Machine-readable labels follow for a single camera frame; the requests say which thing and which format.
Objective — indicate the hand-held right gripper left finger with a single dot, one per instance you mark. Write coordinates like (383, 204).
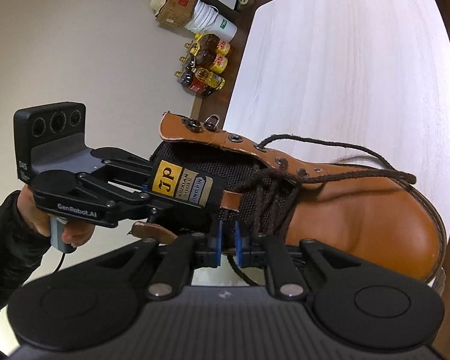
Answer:
(217, 247)

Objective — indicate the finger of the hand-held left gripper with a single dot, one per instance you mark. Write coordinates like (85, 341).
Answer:
(123, 161)
(135, 200)

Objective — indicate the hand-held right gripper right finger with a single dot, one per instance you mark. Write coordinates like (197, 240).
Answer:
(240, 247)

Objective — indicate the dark brown shoelace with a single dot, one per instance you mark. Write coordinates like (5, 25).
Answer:
(285, 210)

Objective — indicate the tan leather boot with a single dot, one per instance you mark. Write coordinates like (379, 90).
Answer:
(360, 217)

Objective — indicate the person's left hand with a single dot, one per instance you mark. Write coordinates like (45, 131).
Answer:
(33, 217)

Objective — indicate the cluster of cooking oil bottles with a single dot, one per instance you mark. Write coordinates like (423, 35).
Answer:
(206, 67)

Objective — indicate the cardboard box with red label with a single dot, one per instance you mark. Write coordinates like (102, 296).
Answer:
(178, 3)

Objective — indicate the white plastic bucket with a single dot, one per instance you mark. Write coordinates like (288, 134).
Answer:
(213, 20)

